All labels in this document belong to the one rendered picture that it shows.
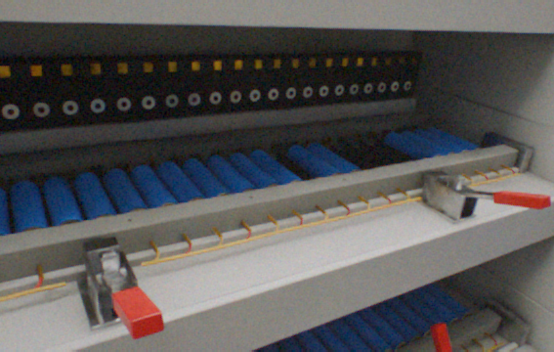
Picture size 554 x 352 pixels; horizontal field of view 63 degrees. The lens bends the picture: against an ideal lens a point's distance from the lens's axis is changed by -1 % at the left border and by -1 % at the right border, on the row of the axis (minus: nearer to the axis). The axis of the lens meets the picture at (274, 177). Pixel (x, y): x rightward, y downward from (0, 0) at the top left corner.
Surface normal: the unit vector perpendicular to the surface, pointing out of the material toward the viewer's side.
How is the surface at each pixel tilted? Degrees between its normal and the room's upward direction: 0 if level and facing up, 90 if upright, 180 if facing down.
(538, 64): 90
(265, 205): 109
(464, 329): 19
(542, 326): 90
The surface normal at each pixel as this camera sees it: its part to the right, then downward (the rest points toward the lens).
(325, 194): 0.50, 0.40
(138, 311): -0.09, -0.99
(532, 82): -0.86, 0.15
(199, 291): 0.09, -0.90
